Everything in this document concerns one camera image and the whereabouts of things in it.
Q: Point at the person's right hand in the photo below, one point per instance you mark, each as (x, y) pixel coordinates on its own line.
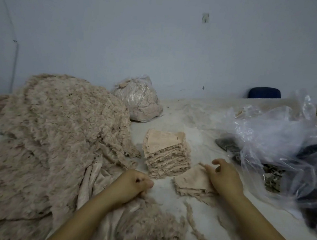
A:
(226, 178)

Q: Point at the person's left hand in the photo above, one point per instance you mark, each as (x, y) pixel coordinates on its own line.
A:
(129, 187)

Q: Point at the beige scrap strips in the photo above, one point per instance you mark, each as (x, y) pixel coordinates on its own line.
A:
(140, 225)

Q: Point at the stack of sorted beige pieces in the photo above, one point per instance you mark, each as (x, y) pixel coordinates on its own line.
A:
(167, 151)

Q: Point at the large pile beige fabric scraps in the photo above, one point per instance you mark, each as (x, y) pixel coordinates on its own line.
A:
(48, 148)

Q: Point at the person's right forearm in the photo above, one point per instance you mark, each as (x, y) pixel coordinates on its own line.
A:
(264, 231)

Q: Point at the person's left forearm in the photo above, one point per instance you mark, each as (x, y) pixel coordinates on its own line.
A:
(81, 224)

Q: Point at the large clear plastic bag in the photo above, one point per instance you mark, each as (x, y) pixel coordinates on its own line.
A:
(276, 140)

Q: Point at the clear bag of beige scraps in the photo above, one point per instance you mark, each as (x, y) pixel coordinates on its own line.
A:
(138, 100)

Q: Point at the blue chair back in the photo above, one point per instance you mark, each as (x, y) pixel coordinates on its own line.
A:
(264, 93)

